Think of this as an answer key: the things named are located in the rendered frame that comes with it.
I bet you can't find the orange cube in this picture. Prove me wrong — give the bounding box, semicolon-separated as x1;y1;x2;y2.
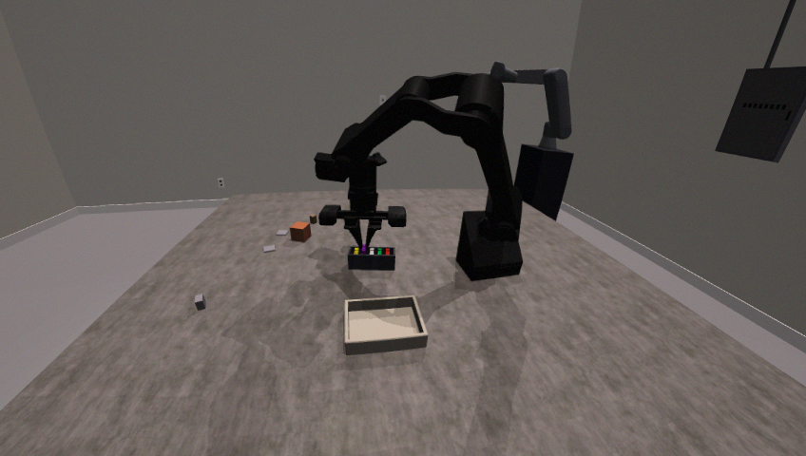
289;221;311;242

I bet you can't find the beige open tray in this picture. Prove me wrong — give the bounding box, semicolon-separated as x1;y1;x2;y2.
344;295;428;355

